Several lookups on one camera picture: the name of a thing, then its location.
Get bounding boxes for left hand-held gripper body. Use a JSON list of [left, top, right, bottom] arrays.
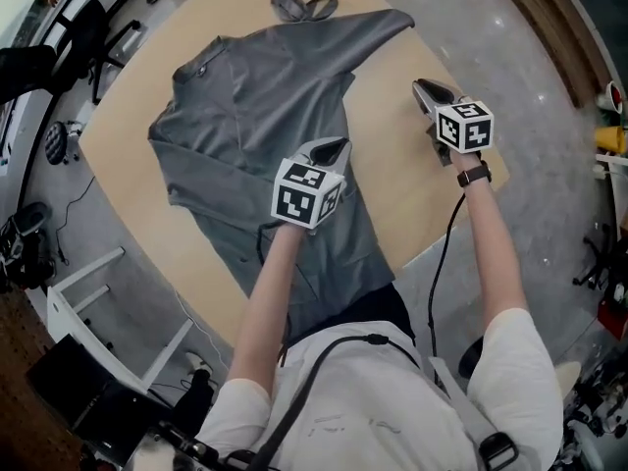
[[271, 159, 348, 231]]

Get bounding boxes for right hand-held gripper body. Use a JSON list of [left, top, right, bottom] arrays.
[[425, 98, 495, 170]]

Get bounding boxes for grey robe garment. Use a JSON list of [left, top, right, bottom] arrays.
[[146, 7, 418, 342]]

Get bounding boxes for grey fabric belt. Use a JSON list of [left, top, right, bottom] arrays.
[[271, 0, 340, 24]]

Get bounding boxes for person's right forearm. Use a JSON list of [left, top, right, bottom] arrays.
[[450, 149, 531, 334]]

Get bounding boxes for person's left forearm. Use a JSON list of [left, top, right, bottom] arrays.
[[228, 221, 316, 388]]

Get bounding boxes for curved wooden boards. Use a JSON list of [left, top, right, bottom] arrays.
[[485, 0, 620, 111]]

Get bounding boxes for person's black trousers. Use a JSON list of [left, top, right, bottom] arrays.
[[287, 282, 418, 350]]

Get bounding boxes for yellow cup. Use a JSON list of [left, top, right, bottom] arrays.
[[594, 125, 628, 155]]

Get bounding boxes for white shelf unit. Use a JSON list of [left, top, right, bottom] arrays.
[[594, 152, 628, 225]]

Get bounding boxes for red white cup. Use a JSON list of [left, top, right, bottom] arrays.
[[605, 79, 628, 113]]

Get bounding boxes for black office chair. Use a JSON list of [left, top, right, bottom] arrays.
[[51, 0, 143, 106], [571, 223, 620, 292]]

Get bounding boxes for person's white shirt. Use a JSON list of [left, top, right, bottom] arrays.
[[195, 306, 565, 471]]

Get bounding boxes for black round stool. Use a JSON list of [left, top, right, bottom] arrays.
[[458, 336, 488, 381]]

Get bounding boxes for red box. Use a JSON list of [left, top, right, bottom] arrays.
[[597, 296, 628, 337]]

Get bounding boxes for black tufted stool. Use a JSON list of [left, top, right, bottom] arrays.
[[42, 120, 82, 166]]

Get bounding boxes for white side table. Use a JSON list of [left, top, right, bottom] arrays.
[[46, 245, 195, 393]]

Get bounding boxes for round white table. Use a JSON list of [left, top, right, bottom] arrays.
[[553, 360, 584, 405]]

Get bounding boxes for black equipment pack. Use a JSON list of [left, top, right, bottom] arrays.
[[141, 419, 276, 471]]

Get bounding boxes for black white equipment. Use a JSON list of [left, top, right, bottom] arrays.
[[0, 201, 56, 293]]

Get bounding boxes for brown strap wristwatch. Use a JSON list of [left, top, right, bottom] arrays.
[[455, 160, 494, 189]]

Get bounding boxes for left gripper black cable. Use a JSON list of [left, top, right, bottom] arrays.
[[253, 220, 279, 267]]

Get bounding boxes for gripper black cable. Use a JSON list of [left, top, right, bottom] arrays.
[[253, 220, 279, 267], [426, 191, 467, 362]]

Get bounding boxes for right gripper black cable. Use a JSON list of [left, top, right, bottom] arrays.
[[426, 191, 467, 362]]

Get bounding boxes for long white cable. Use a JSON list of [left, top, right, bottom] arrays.
[[174, 287, 233, 363]]

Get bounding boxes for black shoulder strap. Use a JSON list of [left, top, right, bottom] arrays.
[[230, 334, 423, 471]]

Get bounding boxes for black floor cable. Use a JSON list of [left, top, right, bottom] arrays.
[[53, 174, 97, 267]]

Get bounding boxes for grey harness strap black buckle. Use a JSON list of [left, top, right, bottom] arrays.
[[426, 355, 521, 471]]

